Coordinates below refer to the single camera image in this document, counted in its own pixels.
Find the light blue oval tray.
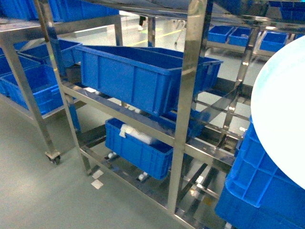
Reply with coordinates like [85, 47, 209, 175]
[251, 37, 305, 188]

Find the large blue bin on shelf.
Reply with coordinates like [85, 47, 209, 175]
[76, 45, 222, 116]

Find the blue bin lower shelf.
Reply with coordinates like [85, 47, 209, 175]
[105, 118, 173, 180]

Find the stainless steel shelf rack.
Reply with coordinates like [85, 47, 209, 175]
[33, 0, 305, 229]

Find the white bag in bin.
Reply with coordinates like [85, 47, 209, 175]
[119, 124, 158, 145]

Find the blue bin left rack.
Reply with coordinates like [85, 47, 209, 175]
[1, 65, 63, 115]

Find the blue crate near right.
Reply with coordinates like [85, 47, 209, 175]
[215, 123, 305, 229]

